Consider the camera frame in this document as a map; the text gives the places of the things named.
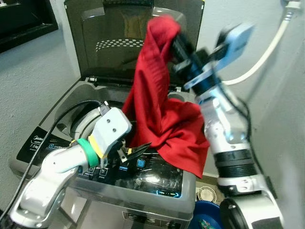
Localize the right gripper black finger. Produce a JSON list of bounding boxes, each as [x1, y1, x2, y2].
[[171, 33, 191, 62]]

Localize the red cloth garment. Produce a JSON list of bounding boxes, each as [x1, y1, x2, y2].
[[122, 15, 210, 178]]

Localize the grey top-load washing machine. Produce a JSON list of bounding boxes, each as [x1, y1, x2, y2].
[[9, 76, 210, 229]]

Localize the black washer control panel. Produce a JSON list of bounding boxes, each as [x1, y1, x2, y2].
[[17, 126, 186, 198]]

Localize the black washer number label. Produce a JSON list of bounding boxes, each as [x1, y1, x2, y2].
[[122, 212, 184, 229]]

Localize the dark translucent washer lid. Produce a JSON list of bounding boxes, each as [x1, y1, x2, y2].
[[64, 0, 205, 80]]

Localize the round floor drain cover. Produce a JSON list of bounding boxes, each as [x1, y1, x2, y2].
[[197, 186, 218, 205]]

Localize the blue plastic basin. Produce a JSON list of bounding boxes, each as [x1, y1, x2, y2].
[[193, 200, 222, 229]]

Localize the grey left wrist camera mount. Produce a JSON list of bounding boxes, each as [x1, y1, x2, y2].
[[88, 107, 132, 158]]

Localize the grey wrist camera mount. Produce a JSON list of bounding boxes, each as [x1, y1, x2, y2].
[[183, 22, 255, 92], [88, 107, 132, 158]]

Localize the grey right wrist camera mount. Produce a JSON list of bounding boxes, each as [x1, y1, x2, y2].
[[183, 22, 255, 92]]

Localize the white water inlet hose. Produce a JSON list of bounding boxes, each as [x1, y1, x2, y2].
[[222, 5, 294, 86]]

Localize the dark window frame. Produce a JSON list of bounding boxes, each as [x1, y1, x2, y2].
[[0, 0, 59, 54]]

